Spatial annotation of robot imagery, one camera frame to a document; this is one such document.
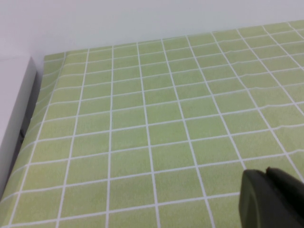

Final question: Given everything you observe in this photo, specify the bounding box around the white side board panel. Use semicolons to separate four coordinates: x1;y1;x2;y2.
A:
0;56;38;197

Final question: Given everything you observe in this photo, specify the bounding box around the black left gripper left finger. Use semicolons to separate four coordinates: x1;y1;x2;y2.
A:
238;169;276;228

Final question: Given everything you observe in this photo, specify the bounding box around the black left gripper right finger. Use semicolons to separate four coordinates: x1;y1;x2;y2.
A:
265;167;304;228

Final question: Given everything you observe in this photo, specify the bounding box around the green checked tablecloth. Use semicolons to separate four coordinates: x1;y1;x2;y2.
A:
0;20;304;228

